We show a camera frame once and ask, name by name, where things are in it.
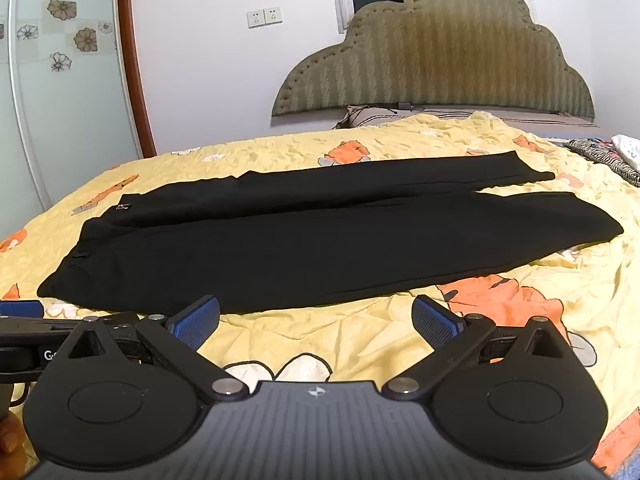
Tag olive padded headboard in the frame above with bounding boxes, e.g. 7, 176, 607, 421
270, 0, 596, 120

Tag white patterned cloth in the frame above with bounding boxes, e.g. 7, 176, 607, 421
612, 133, 640, 169

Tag black pants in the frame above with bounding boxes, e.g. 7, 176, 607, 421
37, 150, 624, 316

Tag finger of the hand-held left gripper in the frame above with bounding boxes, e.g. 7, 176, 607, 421
0, 300, 83, 332

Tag brown wooden door frame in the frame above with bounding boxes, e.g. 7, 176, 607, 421
116, 0, 159, 157

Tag zebra striped cloth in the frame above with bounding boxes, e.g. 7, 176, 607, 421
562, 137, 640, 187

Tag yellow carrot printed blanket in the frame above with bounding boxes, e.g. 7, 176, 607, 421
0, 111, 640, 480

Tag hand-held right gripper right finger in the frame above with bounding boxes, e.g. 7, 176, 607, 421
382, 295, 572, 402

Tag person's left hand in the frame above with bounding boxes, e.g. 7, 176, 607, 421
0, 400, 29, 471

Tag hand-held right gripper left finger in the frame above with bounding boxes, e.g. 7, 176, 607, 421
66, 296, 248, 404

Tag brown striped pillow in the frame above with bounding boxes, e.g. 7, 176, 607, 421
335, 104, 599, 131

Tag flower printed wardrobe door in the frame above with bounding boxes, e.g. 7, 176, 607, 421
0, 0, 147, 242

